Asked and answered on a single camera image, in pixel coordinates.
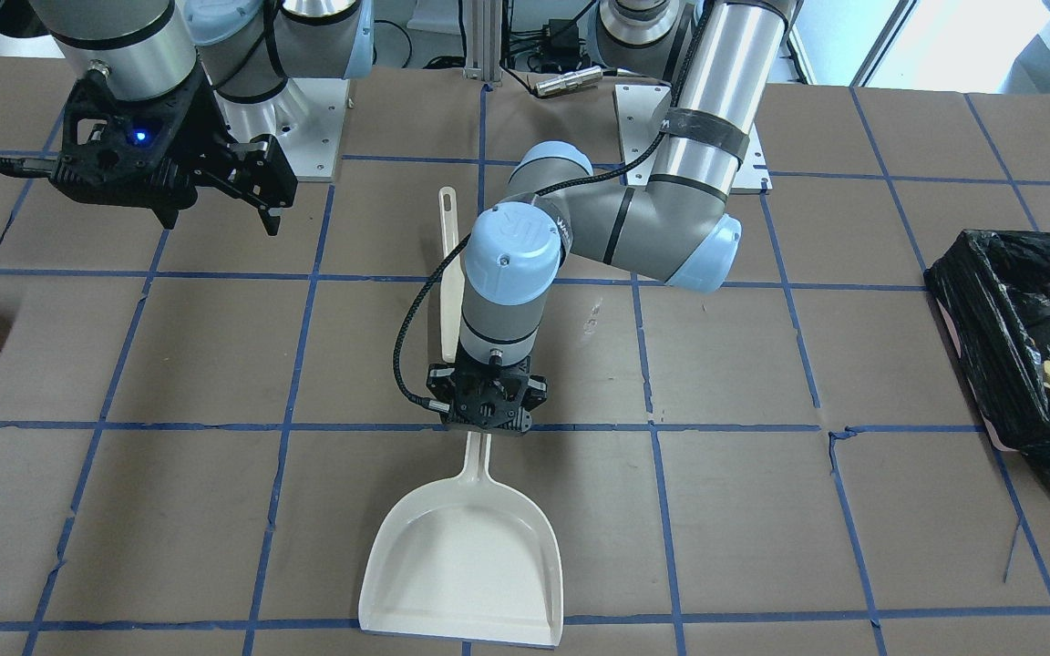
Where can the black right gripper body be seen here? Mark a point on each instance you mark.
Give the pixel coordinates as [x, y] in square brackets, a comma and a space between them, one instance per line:
[203, 137]

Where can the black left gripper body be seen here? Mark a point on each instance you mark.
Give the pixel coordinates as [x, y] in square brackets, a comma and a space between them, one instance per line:
[539, 389]

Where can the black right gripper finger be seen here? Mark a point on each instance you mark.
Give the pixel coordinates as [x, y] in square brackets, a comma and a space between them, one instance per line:
[257, 172]
[29, 168]

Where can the beige hand brush black bristles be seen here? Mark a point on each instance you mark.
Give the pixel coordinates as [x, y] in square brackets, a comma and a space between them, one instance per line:
[452, 280]

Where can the beige plastic dustpan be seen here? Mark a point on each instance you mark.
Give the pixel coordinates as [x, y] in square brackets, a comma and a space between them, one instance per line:
[466, 558]

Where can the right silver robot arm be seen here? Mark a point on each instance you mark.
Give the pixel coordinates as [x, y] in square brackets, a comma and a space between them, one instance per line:
[248, 49]

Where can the black bag lined bin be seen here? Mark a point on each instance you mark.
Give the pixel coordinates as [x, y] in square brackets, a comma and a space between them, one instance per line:
[994, 288]

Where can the aluminium frame post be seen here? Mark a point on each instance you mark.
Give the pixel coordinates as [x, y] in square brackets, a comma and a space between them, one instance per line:
[482, 31]

